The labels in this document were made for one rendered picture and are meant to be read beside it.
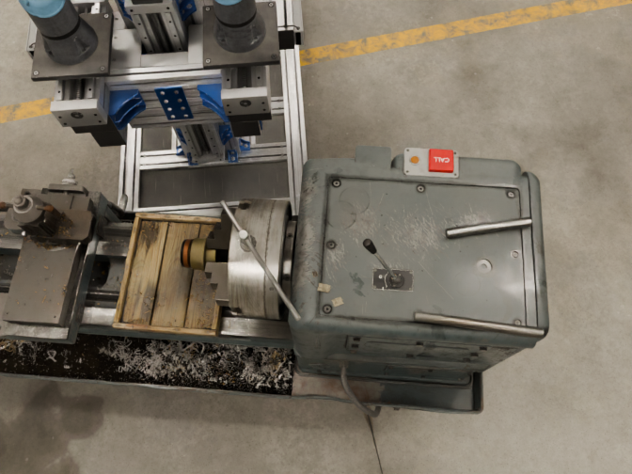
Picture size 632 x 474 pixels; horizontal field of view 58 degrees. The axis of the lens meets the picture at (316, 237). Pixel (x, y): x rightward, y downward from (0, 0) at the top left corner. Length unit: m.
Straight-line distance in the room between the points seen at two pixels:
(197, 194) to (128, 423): 1.02
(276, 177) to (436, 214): 1.32
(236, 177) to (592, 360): 1.75
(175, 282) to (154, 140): 1.17
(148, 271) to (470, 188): 0.96
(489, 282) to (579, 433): 1.45
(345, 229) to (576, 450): 1.66
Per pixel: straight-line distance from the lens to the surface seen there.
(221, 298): 1.47
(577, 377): 2.76
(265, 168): 2.63
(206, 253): 1.53
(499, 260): 1.40
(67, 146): 3.19
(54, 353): 2.21
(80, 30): 1.84
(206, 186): 2.63
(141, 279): 1.79
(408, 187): 1.42
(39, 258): 1.84
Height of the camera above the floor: 2.52
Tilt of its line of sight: 69 degrees down
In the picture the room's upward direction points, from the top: 2 degrees counter-clockwise
